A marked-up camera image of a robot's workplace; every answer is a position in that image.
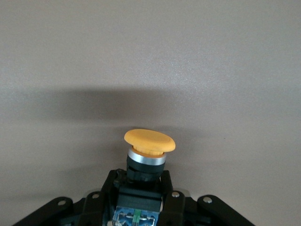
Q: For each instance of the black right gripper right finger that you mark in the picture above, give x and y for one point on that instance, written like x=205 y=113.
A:
x=172 y=202

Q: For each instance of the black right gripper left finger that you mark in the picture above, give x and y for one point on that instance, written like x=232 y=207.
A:
x=101 y=202

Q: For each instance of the orange mushroom push button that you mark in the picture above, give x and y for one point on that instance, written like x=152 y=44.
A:
x=150 y=141

